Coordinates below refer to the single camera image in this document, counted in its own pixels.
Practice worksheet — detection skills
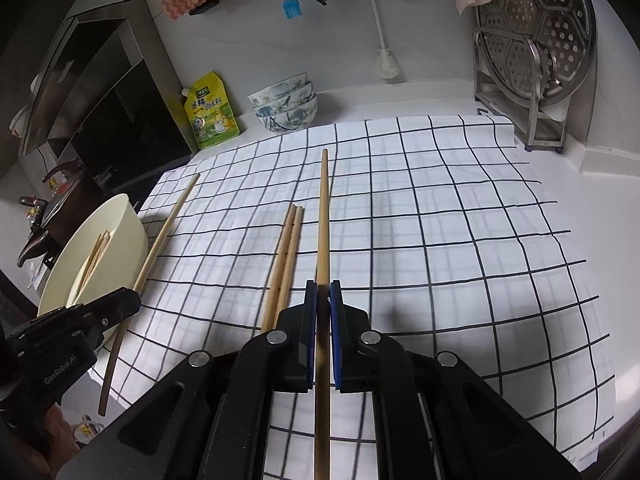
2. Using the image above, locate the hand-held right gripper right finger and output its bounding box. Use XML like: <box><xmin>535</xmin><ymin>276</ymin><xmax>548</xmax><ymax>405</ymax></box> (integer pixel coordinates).
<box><xmin>328</xmin><ymin>281</ymin><xmax>583</xmax><ymax>480</ymax></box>

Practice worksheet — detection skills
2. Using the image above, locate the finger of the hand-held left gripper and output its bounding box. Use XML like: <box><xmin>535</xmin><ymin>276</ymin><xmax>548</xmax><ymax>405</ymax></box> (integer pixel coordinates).
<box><xmin>65</xmin><ymin>287</ymin><xmax>142</xmax><ymax>347</ymax></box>

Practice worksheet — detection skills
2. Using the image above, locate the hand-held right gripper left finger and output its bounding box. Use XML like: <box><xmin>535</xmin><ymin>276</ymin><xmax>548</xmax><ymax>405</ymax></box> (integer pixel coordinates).
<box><xmin>82</xmin><ymin>280</ymin><xmax>319</xmax><ymax>480</ymax></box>

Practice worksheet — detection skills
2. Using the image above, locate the cream plastic basin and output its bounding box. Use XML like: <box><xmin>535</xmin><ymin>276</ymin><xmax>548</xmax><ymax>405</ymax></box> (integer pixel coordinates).
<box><xmin>37</xmin><ymin>193</ymin><xmax>150</xmax><ymax>348</ymax></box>

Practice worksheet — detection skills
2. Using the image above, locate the person's left hand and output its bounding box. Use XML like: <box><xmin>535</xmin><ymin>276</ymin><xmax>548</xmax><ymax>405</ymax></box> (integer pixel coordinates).
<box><xmin>27</xmin><ymin>402</ymin><xmax>91</xmax><ymax>480</ymax></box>

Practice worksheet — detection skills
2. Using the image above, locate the dark cooking pot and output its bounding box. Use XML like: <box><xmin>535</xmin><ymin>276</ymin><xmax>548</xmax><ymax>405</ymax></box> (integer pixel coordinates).
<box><xmin>17</xmin><ymin>157</ymin><xmax>101</xmax><ymax>268</ymax></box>

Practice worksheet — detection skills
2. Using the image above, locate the white black-grid cloth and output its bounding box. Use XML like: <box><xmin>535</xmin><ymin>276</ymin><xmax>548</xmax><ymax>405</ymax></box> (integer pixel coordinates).
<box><xmin>92</xmin><ymin>114</ymin><xmax>616</xmax><ymax>480</ymax></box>

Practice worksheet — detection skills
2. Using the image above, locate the black range hood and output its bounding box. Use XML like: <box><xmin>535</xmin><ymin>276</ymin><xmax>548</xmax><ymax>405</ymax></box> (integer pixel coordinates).
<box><xmin>20</xmin><ymin>0</ymin><xmax>198</xmax><ymax>186</ymax></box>

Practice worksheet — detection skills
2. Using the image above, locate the floral ceramic bowl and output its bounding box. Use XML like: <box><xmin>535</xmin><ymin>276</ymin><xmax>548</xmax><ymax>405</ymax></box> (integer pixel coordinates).
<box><xmin>247</xmin><ymin>73</ymin><xmax>313</xmax><ymax>106</ymax></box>
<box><xmin>256</xmin><ymin>100</ymin><xmax>318</xmax><ymax>134</ymax></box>
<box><xmin>252</xmin><ymin>91</ymin><xmax>317</xmax><ymax>117</ymax></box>

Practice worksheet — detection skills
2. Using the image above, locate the yellow green seasoning pouch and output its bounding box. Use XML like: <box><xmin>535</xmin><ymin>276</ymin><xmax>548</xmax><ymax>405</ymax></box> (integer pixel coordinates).
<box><xmin>181</xmin><ymin>71</ymin><xmax>241</xmax><ymax>150</ymax></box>

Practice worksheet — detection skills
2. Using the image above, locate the white dish brush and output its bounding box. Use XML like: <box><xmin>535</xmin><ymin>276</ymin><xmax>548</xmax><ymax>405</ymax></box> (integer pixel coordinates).
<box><xmin>357</xmin><ymin>0</ymin><xmax>402</xmax><ymax>79</ymax></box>

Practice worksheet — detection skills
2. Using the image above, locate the steel dish rack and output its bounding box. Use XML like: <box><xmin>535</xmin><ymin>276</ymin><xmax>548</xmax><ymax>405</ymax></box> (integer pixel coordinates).
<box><xmin>472</xmin><ymin>29</ymin><xmax>571</xmax><ymax>153</ymax></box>

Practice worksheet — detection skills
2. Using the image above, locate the perforated steel steamer plate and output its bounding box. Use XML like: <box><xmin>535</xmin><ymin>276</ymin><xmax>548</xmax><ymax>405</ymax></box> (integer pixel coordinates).
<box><xmin>475</xmin><ymin>0</ymin><xmax>598</xmax><ymax>111</ymax></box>

